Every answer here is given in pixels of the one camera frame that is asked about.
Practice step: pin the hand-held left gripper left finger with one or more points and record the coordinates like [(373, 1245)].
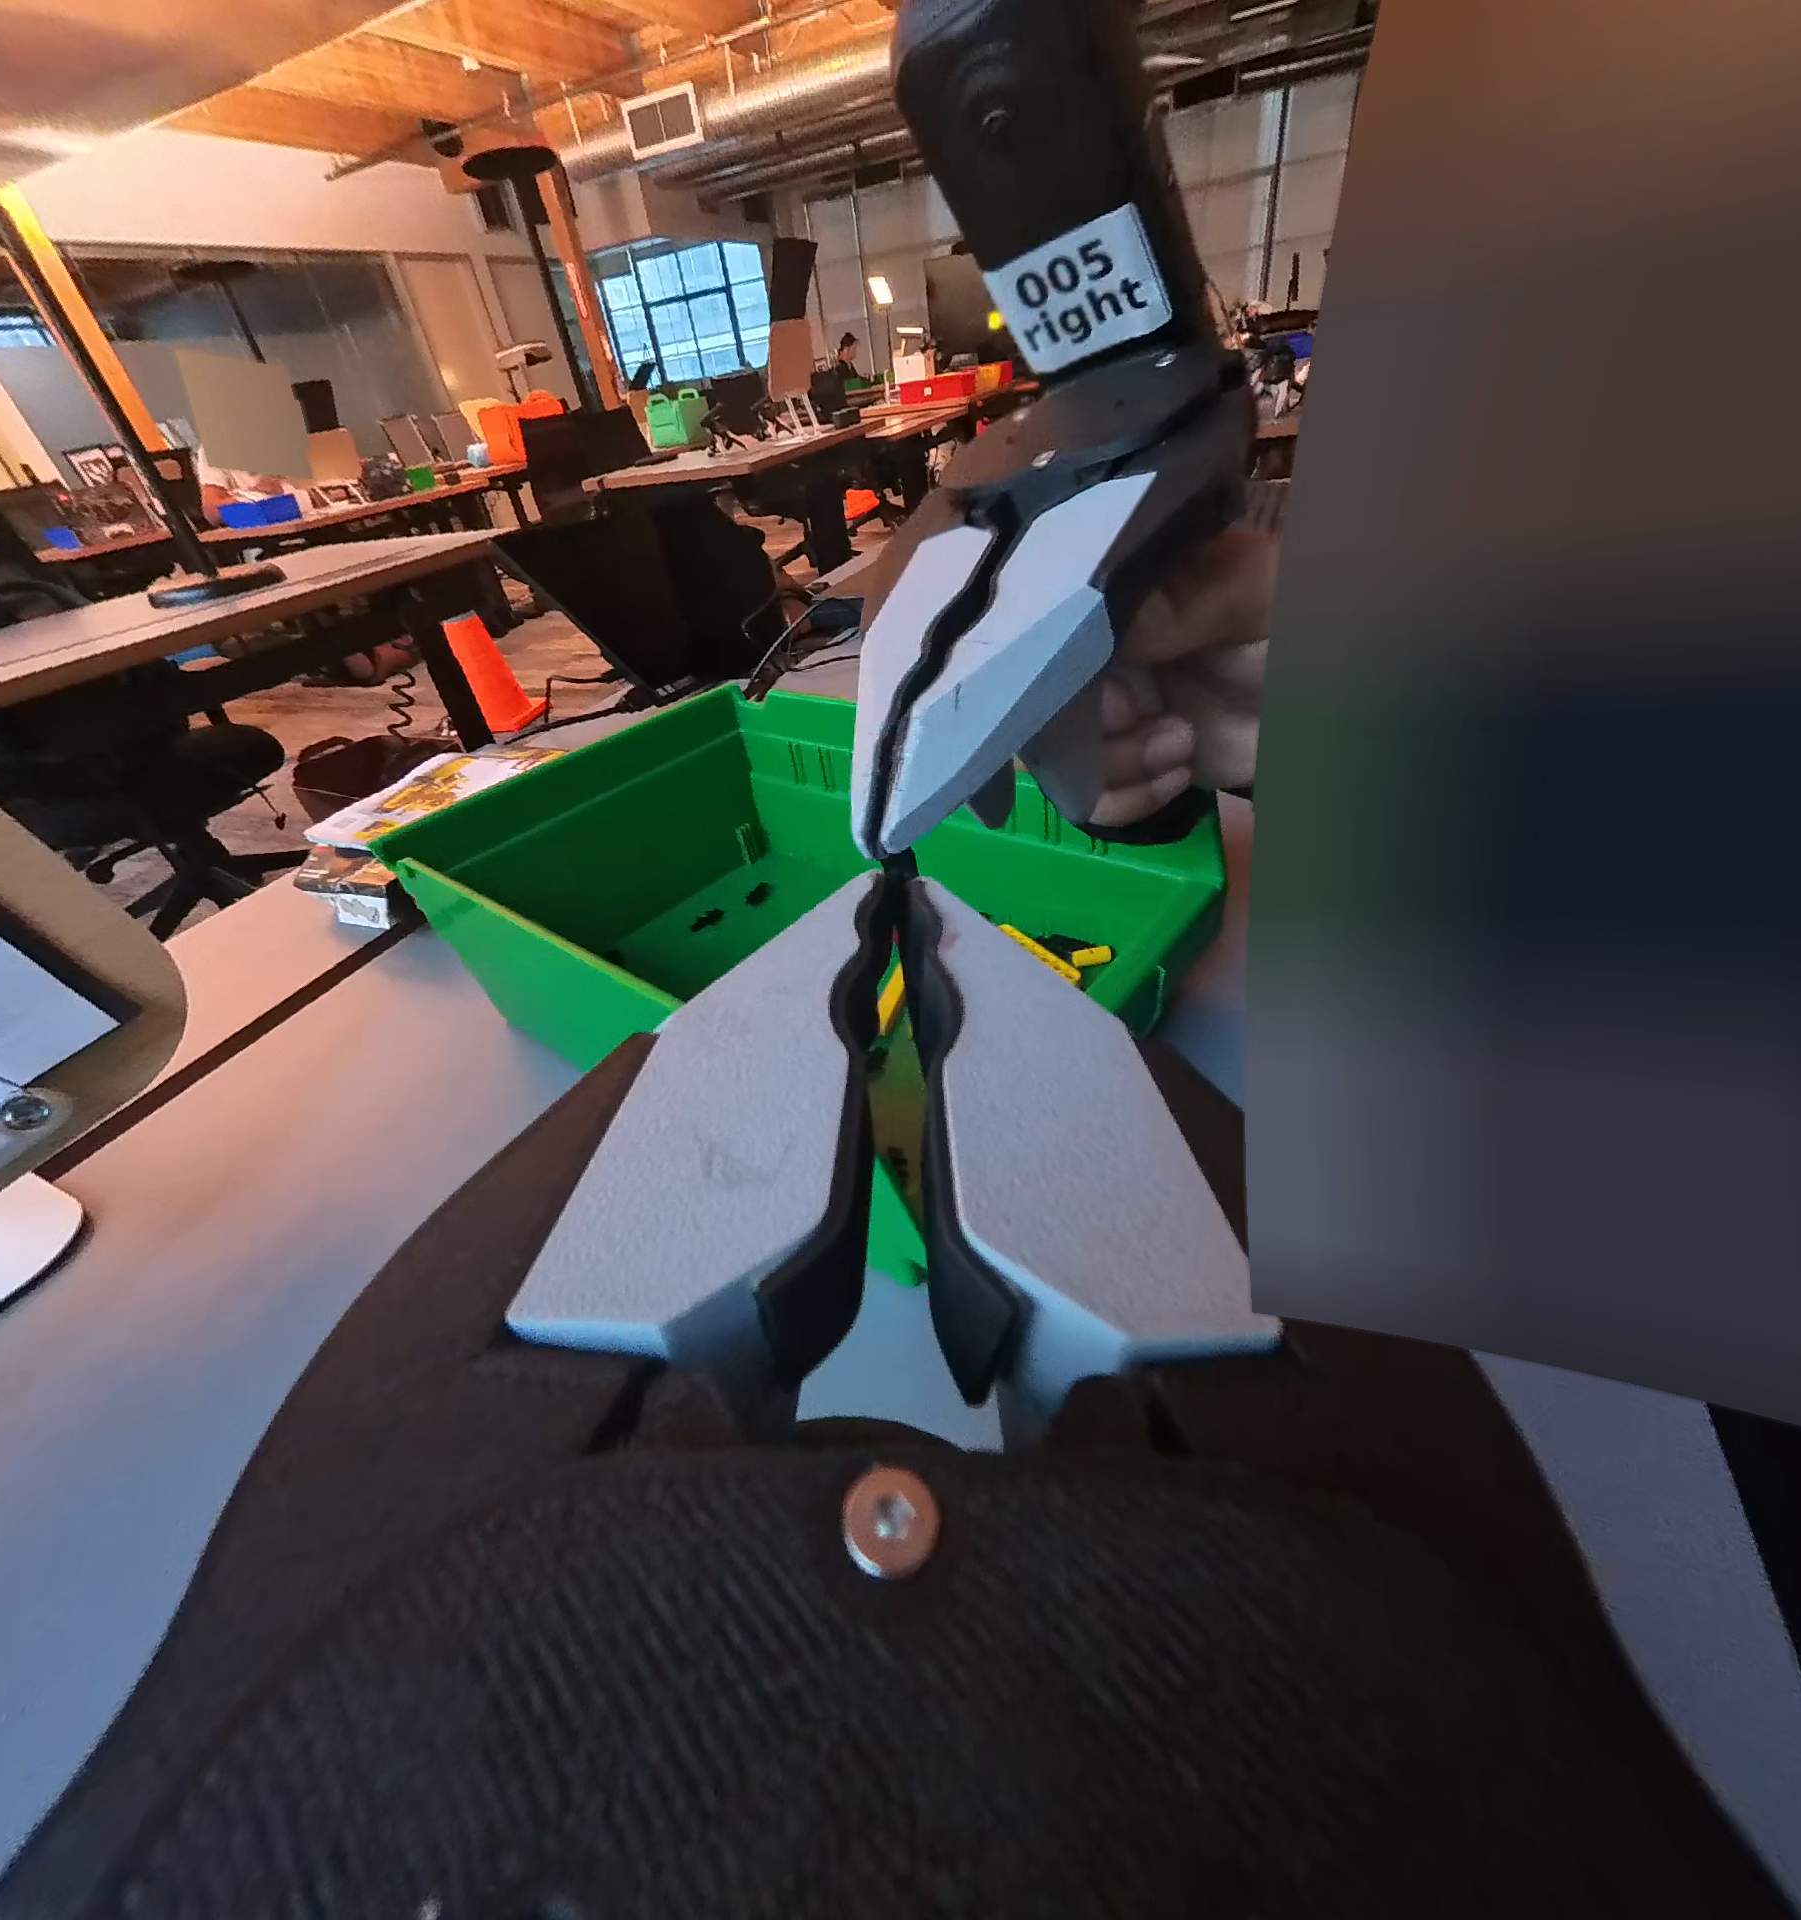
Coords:
[(689, 1167)]

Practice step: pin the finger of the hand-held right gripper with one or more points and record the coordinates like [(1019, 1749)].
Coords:
[(1019, 643), (918, 602)]

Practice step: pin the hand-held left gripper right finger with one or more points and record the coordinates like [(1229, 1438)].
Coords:
[(1087, 1184)]

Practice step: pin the green plastic bin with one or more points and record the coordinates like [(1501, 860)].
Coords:
[(571, 840)]

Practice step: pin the person's right hand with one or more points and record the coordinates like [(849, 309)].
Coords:
[(1194, 690)]

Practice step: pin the black background monitor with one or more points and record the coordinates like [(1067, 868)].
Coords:
[(960, 302)]

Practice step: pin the red bin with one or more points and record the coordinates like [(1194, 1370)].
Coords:
[(938, 389)]

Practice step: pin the black angled panel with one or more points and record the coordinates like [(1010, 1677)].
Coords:
[(645, 585)]

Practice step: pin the green tote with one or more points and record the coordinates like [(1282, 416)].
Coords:
[(678, 420)]

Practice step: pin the arched window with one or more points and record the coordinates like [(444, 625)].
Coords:
[(683, 306)]

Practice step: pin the white air vent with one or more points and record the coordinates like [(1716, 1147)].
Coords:
[(658, 120)]

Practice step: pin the orange bin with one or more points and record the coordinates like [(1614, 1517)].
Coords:
[(517, 429)]

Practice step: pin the orange traffic cone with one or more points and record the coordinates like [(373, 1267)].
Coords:
[(480, 674)]

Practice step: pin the dark printed booklet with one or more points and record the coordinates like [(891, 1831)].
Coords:
[(348, 886)]

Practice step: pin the yellow instruction booklet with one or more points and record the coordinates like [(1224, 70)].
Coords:
[(419, 785)]

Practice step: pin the dark brown bag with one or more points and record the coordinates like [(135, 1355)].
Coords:
[(337, 764)]

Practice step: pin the black floor lamp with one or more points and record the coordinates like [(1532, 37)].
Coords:
[(509, 158)]

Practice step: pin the black office chair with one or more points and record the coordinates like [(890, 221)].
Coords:
[(166, 764)]

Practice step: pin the blue bin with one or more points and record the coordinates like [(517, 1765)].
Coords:
[(258, 511)]

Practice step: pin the silver computer monitor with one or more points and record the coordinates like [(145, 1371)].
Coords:
[(2, 1020)]

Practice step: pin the wooden desk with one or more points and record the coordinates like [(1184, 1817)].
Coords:
[(120, 621)]

